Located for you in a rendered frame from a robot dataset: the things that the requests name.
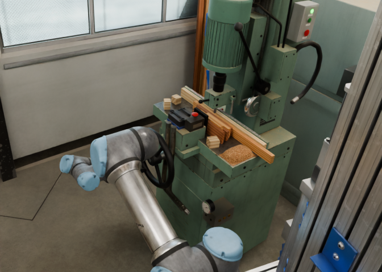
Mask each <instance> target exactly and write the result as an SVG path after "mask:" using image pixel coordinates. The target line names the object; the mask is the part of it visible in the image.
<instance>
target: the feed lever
mask: <svg viewBox="0 0 382 272"><path fill-rule="evenodd" d="M242 29H243V25H242V23H240V22H236V23H235V24H234V30H235V31H238V32H239V35H240V37H241V39H242V42H243V44H244V47H245V49H246V51H247V54H248V57H249V59H250V62H251V64H252V67H253V69H254V71H255V74H256V77H257V78H258V81H257V82H256V83H255V86H254V89H255V90H256V91H257V92H259V93H261V94H262V95H265V94H267V93H271V90H270V88H271V85H270V83H268V82H266V81H265V80H263V79H261V78H260V75H259V73H258V70H257V67H256V65H255V62H254V60H253V58H252V55H251V52H250V49H249V47H248V45H247V42H246V40H245V37H244V35H243V32H242Z"/></svg>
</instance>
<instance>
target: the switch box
mask: <svg viewBox="0 0 382 272"><path fill-rule="evenodd" d="M318 7H319V4H318V3H315V2H312V1H302V2H295V3H294V7H293V11H292V16H291V19H290V24H289V28H288V33H287V36H286V38H287V39H290V40H292V41H294V42H300V41H304V40H308V39H310V37H311V34H312V30H313V26H314V22H315V18H316V15H317V11H318ZM311 9H313V10H314V11H313V13H312V14H313V16H308V15H309V14H311V13H310V11H311ZM309 18H311V19H312V20H311V22H310V25H309V26H306V24H308V19H309ZM306 30H309V35H308V36H307V37H306V38H304V39H303V37H304V36H305V35H304V33H305V31H306Z"/></svg>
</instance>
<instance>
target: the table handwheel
mask: <svg viewBox="0 0 382 272"><path fill-rule="evenodd" d="M147 128H149V127H147ZM149 129H151V130H152V131H153V132H154V133H155V134H156V135H157V137H158V140H159V144H160V146H161V147H160V148H159V150H158V151H157V152H156V154H155V155H154V156H152V157H151V158H149V159H147V160H148V163H149V164H150V165H151V166H155V170H156V173H157V177H158V180H157V179H156V178H155V177H154V176H153V175H152V173H151V172H150V170H149V168H148V166H147V164H146V161H143V162H142V168H146V171H145V172H144V173H145V175H146V177H147V178H148V179H149V180H150V182H151V183H152V184H153V185H155V186H156V187H158V188H161V189H166V188H168V187H170V186H171V184H172V183H173V180H174V176H175V166H174V162H173V158H172V154H171V151H170V149H169V147H168V145H167V143H166V141H165V140H164V138H163V137H162V136H161V135H160V134H159V133H158V132H157V131H156V130H154V129H152V128H149ZM165 158H166V160H167V165H168V178H167V181H166V182H165V183H163V181H162V179H161V175H160V170H159V165H158V164H160V163H161V161H162V160H163V159H165Z"/></svg>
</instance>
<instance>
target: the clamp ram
mask: <svg viewBox="0 0 382 272"><path fill-rule="evenodd" d="M194 112H197V113H198V114H199V115H201V116H202V117H203V118H204V119H205V121H204V126H206V131H207V123H208V118H209V116H208V115H207V114H205V113H204V112H203V111H201V110H200V109H199V108H197V107H195V108H194ZM206 131H205V132H206Z"/></svg>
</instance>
